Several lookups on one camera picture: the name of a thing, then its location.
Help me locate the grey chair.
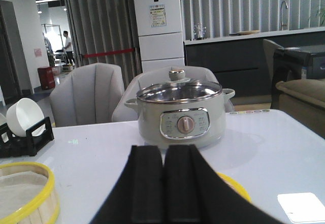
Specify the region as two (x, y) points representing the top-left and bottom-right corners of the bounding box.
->
(49, 62), (124, 127)
(112, 66), (235, 122)

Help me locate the left grey chair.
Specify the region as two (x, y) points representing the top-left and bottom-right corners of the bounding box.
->
(49, 62), (124, 127)

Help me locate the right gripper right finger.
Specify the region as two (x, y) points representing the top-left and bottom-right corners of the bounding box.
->
(164, 145), (279, 223)

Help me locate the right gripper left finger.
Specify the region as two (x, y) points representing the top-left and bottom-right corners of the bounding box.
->
(91, 145), (164, 223)

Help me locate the steamer cloth liner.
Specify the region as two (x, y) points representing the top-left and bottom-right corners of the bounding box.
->
(1, 171), (48, 219)

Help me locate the red barrier tape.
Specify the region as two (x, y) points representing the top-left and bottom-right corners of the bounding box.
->
(82, 48), (135, 58)

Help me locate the brown sofa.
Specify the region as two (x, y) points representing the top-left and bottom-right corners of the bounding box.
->
(276, 79), (324, 138)

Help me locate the person in white shirt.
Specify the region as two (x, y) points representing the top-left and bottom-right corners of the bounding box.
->
(63, 30), (75, 65)

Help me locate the black dish rack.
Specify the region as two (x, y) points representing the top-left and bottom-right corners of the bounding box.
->
(1, 117), (54, 158)

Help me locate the steel faucet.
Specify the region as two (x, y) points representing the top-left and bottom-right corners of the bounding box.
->
(279, 0), (288, 30)

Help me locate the woven bamboo steamer lid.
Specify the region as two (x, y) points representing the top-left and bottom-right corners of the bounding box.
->
(216, 172), (251, 203)

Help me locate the centre bamboo steamer drawer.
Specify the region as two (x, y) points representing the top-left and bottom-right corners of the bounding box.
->
(1, 162), (60, 223)

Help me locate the grey electric cooking pot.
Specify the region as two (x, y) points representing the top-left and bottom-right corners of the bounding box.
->
(124, 88), (236, 149)

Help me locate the glass pot lid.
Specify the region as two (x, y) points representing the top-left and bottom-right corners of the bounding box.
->
(136, 69), (222, 103)

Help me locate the right grey chair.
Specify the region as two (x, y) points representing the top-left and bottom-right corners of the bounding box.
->
(112, 66), (235, 122)

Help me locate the red bin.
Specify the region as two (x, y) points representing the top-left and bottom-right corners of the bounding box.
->
(37, 67), (55, 90)

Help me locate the dark kitchen counter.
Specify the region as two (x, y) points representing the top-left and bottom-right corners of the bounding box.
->
(185, 27), (324, 97)

